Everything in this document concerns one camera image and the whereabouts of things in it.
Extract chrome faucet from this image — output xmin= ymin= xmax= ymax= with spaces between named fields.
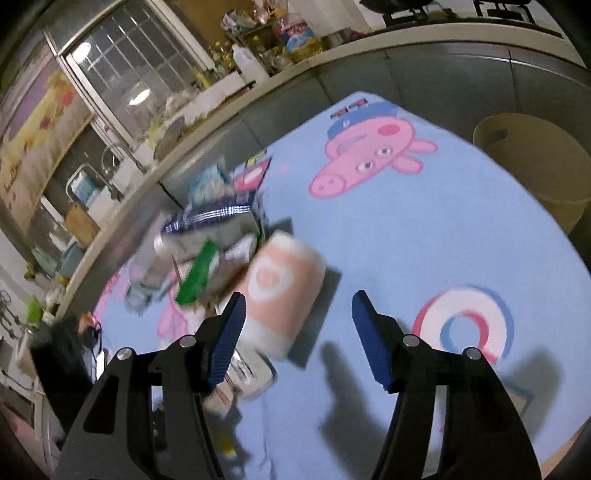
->
xmin=100 ymin=143 xmax=148 ymax=174

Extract blue and yellow package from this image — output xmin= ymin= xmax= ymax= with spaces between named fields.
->
xmin=274 ymin=21 xmax=319 ymax=51

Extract blue cartoon pig printed blanket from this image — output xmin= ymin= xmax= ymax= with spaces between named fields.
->
xmin=92 ymin=91 xmax=587 ymax=480

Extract grey kitchen counter cabinets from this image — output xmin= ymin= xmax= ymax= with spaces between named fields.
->
xmin=46 ymin=21 xmax=591 ymax=319

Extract black gas stove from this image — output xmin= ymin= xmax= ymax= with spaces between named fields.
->
xmin=359 ymin=0 xmax=536 ymax=27

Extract white carton box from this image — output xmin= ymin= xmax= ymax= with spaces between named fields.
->
xmin=203 ymin=342 xmax=278 ymax=416

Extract beige plastic bin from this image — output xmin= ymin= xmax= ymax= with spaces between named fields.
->
xmin=472 ymin=114 xmax=591 ymax=236

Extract group of condiment bottles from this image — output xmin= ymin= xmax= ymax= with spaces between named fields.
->
xmin=203 ymin=9 xmax=278 ymax=75

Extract wall poster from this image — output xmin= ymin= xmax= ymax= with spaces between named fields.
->
xmin=0 ymin=46 xmax=95 ymax=222

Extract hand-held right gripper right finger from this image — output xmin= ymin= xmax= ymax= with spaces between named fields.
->
xmin=352 ymin=291 xmax=542 ymax=480

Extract blue checkered packet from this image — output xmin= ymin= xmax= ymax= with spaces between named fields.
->
xmin=159 ymin=191 xmax=254 ymax=236

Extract pink cylindrical package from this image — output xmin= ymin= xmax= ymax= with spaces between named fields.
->
xmin=233 ymin=231 xmax=328 ymax=361

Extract white plastic bottle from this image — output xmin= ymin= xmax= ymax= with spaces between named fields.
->
xmin=231 ymin=44 xmax=271 ymax=86

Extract green snack packet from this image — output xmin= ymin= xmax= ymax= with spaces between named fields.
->
xmin=174 ymin=240 xmax=220 ymax=308

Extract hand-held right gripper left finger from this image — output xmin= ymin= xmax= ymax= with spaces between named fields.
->
xmin=54 ymin=292 xmax=247 ymax=480

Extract wooden cutting board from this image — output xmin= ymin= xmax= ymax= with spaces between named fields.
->
xmin=64 ymin=203 xmax=101 ymax=247

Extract grey round plate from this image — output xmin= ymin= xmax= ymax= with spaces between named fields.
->
xmin=154 ymin=115 xmax=185 ymax=158

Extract white foam box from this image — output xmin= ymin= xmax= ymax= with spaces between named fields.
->
xmin=185 ymin=76 xmax=245 ymax=125

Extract metal framed grid window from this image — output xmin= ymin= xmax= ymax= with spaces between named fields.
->
xmin=60 ymin=0 xmax=218 ymax=144

